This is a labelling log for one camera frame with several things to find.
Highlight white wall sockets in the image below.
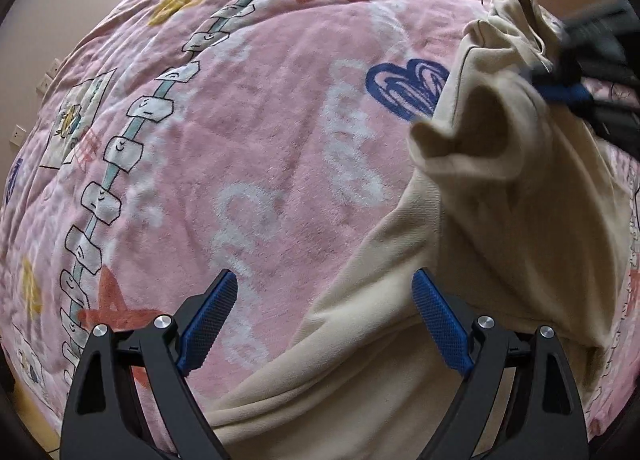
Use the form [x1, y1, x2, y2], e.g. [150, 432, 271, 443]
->
[9, 58, 62, 148]

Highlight pink patterned bed quilt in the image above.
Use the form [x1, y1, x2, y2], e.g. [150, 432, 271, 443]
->
[1, 0, 639, 459]

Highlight beige zip hoodie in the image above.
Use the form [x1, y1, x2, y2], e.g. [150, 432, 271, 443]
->
[207, 0, 639, 459]

